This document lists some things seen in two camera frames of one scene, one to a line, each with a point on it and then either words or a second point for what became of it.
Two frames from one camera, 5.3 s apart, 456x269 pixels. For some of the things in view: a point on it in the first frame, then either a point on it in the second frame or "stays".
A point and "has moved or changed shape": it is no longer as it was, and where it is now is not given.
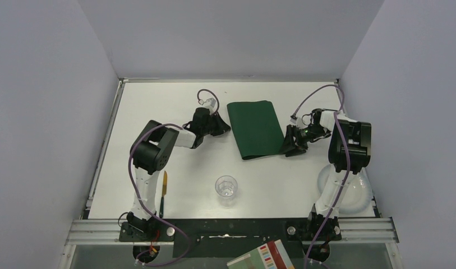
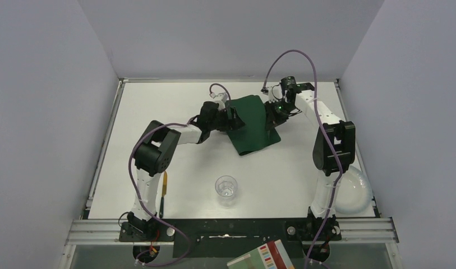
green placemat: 258,131 has moved or changed shape
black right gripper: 295,138 -> 270,118
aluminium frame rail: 92,232 stays
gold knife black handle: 165,185 stays
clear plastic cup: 226,186 stays
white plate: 358,196 stays
